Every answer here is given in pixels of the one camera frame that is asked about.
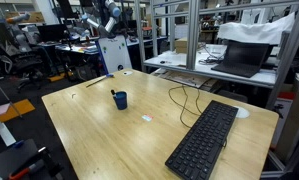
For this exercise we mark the blue plastic cup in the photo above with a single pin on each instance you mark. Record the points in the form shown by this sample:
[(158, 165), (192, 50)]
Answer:
[(121, 101)]

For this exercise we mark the black white dry-erase marker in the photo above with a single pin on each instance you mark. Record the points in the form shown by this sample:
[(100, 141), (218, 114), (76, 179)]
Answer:
[(112, 92)]

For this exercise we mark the gray blue robot arm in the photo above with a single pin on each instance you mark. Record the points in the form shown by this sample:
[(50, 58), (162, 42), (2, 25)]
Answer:
[(104, 26)]

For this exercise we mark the gray orange robot arm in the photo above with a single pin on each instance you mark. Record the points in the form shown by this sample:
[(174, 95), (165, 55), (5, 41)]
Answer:
[(19, 18)]

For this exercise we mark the small red white packet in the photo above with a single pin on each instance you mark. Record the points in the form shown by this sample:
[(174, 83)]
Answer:
[(147, 117)]

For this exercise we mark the white round table grommet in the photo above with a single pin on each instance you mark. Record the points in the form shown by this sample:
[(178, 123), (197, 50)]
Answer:
[(127, 72), (243, 113)]

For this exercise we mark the white board with coloured dots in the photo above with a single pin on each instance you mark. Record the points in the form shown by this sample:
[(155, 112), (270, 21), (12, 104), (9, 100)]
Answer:
[(115, 53)]

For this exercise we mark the thin stick with blue end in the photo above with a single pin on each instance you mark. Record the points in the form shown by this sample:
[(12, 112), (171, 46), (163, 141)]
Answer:
[(99, 81)]

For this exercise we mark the brown cardboard box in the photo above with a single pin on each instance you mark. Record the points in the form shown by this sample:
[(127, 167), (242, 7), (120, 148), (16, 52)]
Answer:
[(181, 45)]

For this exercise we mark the black computer keyboard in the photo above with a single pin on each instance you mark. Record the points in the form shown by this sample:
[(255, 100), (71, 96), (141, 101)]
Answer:
[(202, 143)]

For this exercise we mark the small metal hook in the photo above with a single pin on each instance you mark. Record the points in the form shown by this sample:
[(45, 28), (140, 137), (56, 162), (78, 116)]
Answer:
[(73, 95)]

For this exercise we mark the black laptop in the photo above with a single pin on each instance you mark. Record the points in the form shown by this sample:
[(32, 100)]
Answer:
[(242, 58)]

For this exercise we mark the black computer monitor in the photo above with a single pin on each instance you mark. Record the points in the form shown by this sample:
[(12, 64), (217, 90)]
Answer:
[(51, 32)]

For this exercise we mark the white cloth cover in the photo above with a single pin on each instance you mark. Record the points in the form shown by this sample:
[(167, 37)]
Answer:
[(255, 31)]

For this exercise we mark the black office chair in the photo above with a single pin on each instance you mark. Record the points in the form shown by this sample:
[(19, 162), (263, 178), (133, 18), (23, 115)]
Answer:
[(25, 63)]

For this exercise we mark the aluminium frame shelf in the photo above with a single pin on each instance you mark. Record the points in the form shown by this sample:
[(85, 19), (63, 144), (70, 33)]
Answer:
[(193, 33)]

